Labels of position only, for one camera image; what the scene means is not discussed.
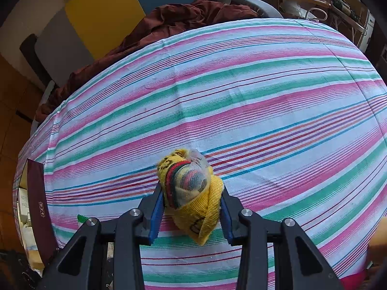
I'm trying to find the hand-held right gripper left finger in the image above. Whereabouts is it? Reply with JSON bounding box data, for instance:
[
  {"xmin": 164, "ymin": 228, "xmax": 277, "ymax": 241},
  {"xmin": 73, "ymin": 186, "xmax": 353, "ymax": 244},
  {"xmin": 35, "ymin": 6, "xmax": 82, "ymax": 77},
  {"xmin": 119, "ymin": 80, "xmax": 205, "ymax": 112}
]
[{"xmin": 36, "ymin": 181, "xmax": 165, "ymax": 290}]

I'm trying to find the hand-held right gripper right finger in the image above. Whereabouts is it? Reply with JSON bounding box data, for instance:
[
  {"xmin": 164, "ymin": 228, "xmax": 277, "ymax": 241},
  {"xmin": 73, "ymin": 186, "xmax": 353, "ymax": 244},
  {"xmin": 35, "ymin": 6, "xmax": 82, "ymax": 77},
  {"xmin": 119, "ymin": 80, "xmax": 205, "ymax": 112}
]
[{"xmin": 219, "ymin": 186, "xmax": 345, "ymax": 290}]

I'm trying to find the yellow sock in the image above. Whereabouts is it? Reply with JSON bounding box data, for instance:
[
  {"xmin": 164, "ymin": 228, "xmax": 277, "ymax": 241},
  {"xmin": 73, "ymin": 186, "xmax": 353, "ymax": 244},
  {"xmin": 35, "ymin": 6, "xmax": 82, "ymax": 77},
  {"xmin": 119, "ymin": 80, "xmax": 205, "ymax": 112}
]
[{"xmin": 156, "ymin": 149, "xmax": 225, "ymax": 246}]

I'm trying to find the gold tin box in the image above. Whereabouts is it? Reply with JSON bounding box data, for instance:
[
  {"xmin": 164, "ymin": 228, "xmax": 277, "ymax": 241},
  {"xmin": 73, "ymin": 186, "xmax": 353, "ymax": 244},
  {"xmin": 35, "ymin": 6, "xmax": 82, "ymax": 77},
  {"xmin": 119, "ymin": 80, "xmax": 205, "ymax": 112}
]
[{"xmin": 13, "ymin": 157, "xmax": 58, "ymax": 269}]

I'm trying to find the striped bed sheet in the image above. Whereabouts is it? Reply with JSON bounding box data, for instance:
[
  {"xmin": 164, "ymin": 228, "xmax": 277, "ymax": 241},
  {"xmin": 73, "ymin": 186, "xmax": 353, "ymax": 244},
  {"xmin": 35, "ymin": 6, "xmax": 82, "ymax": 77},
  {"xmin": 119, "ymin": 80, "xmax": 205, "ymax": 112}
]
[{"xmin": 13, "ymin": 18, "xmax": 387, "ymax": 290}]

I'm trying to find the person's red clothing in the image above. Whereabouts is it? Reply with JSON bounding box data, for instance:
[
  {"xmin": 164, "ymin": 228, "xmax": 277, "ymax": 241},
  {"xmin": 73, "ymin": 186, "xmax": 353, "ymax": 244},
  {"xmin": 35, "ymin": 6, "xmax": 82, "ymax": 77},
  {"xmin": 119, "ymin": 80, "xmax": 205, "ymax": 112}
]
[{"xmin": 342, "ymin": 270, "xmax": 374, "ymax": 290}]

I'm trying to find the wooden wardrobe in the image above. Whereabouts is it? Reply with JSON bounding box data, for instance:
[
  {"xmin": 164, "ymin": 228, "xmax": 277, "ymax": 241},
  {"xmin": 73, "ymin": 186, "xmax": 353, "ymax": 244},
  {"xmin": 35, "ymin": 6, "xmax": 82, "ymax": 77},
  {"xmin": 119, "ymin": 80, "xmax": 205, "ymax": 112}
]
[{"xmin": 0, "ymin": 53, "xmax": 46, "ymax": 251}]

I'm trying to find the dark red blanket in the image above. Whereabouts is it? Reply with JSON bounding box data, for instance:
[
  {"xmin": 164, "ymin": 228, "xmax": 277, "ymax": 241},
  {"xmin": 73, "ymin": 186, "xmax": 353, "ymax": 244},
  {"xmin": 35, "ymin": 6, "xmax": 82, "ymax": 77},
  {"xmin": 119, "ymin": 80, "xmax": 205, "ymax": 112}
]
[{"xmin": 35, "ymin": 0, "xmax": 260, "ymax": 124}]

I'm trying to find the grey yellow blue headboard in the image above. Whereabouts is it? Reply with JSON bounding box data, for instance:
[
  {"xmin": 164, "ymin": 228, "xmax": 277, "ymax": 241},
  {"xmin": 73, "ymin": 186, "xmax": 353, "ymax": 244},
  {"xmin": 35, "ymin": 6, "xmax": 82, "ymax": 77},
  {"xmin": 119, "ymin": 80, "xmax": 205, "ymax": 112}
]
[{"xmin": 35, "ymin": 0, "xmax": 220, "ymax": 88}]

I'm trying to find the black rolled mat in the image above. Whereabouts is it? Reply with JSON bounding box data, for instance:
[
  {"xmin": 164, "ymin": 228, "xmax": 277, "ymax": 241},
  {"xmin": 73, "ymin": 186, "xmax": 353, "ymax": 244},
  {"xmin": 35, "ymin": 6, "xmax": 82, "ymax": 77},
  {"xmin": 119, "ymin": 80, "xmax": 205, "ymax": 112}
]
[{"xmin": 20, "ymin": 34, "xmax": 50, "ymax": 88}]

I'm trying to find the cluttered storage shelf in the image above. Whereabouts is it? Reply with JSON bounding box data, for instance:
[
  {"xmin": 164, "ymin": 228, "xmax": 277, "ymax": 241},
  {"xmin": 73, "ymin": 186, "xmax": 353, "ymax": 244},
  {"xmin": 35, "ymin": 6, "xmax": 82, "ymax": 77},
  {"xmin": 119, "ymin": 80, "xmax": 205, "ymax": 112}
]
[{"xmin": 329, "ymin": 0, "xmax": 377, "ymax": 55}]

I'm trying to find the grey bed side rail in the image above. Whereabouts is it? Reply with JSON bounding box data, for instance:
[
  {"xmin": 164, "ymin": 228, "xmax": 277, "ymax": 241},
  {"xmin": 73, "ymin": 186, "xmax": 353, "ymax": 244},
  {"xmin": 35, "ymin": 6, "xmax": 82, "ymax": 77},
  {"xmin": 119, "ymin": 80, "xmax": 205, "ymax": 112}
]
[
  {"xmin": 30, "ymin": 80, "xmax": 59, "ymax": 133},
  {"xmin": 213, "ymin": 0, "xmax": 283, "ymax": 19}
]

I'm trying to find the white cable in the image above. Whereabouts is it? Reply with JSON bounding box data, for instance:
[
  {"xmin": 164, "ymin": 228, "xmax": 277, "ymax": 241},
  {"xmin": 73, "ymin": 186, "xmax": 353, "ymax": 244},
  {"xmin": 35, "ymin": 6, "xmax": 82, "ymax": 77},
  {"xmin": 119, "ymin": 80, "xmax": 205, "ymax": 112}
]
[{"xmin": 304, "ymin": 6, "xmax": 328, "ymax": 22}]

